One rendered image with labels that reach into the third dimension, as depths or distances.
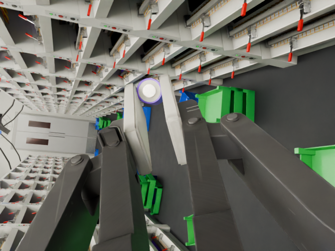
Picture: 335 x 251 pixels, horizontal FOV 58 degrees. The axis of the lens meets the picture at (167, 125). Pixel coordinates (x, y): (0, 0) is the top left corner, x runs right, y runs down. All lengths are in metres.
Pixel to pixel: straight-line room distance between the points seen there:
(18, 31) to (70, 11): 0.75
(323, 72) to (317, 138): 0.28
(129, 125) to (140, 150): 0.01
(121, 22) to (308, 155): 0.85
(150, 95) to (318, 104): 1.27
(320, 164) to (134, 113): 1.05
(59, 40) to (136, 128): 1.78
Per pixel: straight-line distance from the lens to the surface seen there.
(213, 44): 1.36
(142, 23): 1.26
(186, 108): 0.18
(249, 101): 1.78
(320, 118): 1.43
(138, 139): 0.16
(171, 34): 1.29
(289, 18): 1.14
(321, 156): 1.18
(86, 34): 1.48
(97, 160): 0.16
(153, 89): 0.21
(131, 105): 0.18
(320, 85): 1.46
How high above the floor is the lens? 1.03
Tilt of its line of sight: 19 degrees down
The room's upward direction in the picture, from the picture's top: 83 degrees counter-clockwise
